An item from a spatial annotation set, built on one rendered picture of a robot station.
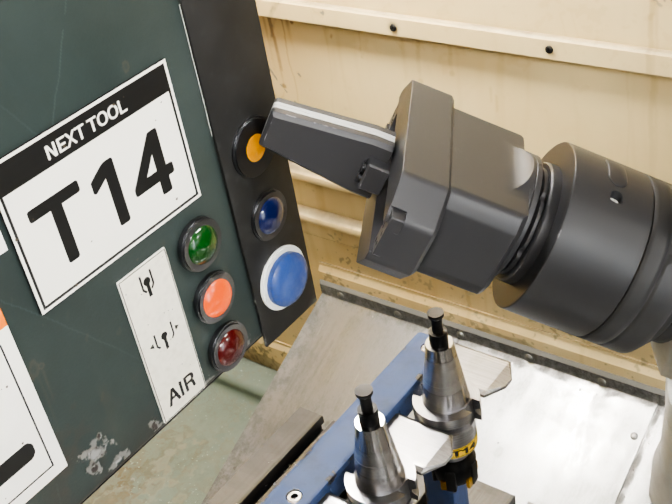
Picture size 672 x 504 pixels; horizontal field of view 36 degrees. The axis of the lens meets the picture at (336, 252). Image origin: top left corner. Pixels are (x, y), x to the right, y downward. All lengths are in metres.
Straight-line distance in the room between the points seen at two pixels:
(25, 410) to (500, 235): 0.22
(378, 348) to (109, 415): 1.19
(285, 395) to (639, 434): 0.56
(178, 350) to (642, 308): 0.22
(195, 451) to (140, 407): 1.42
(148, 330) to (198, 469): 1.41
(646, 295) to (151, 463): 1.51
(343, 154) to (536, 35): 0.78
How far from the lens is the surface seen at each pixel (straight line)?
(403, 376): 1.00
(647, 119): 1.26
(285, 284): 0.54
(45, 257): 0.43
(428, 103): 0.51
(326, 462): 0.93
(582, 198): 0.49
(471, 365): 1.02
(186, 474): 1.89
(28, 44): 0.41
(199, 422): 1.97
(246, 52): 0.49
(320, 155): 0.49
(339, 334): 1.70
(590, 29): 1.23
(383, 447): 0.87
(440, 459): 0.94
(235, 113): 0.49
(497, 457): 1.52
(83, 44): 0.43
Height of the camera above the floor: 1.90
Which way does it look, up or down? 35 degrees down
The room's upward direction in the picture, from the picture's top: 11 degrees counter-clockwise
